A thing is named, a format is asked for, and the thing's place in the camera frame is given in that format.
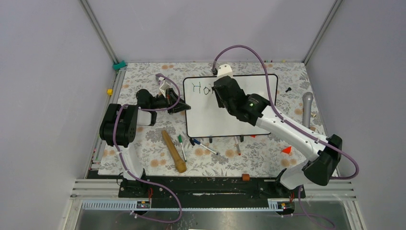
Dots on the teal corner clip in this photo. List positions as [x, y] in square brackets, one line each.
[119, 65]

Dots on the small red block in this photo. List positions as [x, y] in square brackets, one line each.
[287, 150]

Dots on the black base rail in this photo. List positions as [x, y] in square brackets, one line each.
[202, 192]

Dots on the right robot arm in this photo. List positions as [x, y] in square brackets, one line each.
[322, 153]

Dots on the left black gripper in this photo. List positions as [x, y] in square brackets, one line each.
[172, 99]

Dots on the white whiteboard black frame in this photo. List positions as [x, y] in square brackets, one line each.
[205, 119]

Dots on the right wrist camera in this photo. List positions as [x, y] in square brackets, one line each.
[224, 70]

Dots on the silver grey microphone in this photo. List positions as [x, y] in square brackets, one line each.
[307, 104]

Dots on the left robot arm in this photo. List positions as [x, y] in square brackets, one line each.
[119, 125]

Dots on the green cap whiteboard marker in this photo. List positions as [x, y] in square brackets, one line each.
[182, 147]

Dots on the floral patterned table mat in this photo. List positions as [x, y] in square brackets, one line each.
[260, 156]

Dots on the blue cap whiteboard marker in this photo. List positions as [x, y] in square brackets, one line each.
[204, 146]

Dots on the red cap whiteboard marker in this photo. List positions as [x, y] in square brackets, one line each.
[237, 145]

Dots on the orange cylinder block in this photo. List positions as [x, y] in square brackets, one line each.
[245, 177]

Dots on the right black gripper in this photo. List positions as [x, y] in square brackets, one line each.
[219, 103]

